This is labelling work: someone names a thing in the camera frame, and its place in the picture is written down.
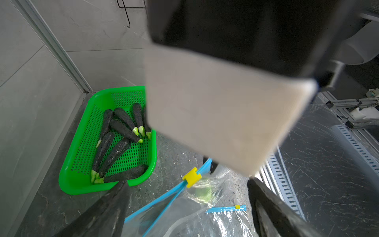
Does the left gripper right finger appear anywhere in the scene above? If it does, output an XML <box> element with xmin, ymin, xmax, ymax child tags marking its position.
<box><xmin>247</xmin><ymin>177</ymin><xmax>322</xmax><ymax>237</ymax></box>

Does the yellow zipper slider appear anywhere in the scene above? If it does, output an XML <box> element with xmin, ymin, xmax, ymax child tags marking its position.
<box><xmin>182</xmin><ymin>167</ymin><xmax>202</xmax><ymax>188</ymax></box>

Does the green plastic basket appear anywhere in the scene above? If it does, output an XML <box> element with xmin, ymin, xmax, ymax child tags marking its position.
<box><xmin>58</xmin><ymin>85</ymin><xmax>158</xmax><ymax>196</ymax></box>

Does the black wall hook rack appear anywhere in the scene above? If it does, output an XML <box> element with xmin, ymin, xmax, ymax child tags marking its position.
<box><xmin>116</xmin><ymin>0</ymin><xmax>147</xmax><ymax>29</ymax></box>

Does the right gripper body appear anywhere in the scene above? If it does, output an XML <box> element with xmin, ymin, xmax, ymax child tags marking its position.
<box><xmin>147</xmin><ymin>1</ymin><xmax>355</xmax><ymax>78</ymax></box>

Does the clear zip-top bag blue zipper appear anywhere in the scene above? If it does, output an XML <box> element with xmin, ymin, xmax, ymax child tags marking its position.
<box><xmin>121</xmin><ymin>161</ymin><xmax>256</xmax><ymax>237</ymax></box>

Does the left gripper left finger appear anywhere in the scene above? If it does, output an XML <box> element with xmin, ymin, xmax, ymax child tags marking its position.
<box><xmin>55</xmin><ymin>181</ymin><xmax>130</xmax><ymax>237</ymax></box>

